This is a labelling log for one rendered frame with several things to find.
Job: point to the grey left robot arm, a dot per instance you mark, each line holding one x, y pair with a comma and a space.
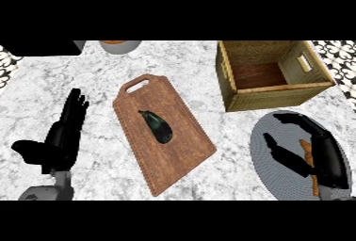
49, 188

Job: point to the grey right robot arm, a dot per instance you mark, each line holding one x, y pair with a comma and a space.
334, 194

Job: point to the brown wooden cutting board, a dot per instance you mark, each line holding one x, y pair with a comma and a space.
161, 131

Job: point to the grey pot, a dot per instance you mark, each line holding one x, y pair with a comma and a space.
120, 46

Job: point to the square wicker basket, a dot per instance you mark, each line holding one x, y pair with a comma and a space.
269, 75

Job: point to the black appliance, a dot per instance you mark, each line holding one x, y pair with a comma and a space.
39, 47

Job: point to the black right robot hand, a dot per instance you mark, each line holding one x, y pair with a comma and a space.
327, 157

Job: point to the dark purple eggplant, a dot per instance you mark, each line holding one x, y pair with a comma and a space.
158, 127

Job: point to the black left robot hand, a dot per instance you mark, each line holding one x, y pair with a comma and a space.
62, 141

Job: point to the round grey placemat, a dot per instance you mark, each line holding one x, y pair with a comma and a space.
285, 175

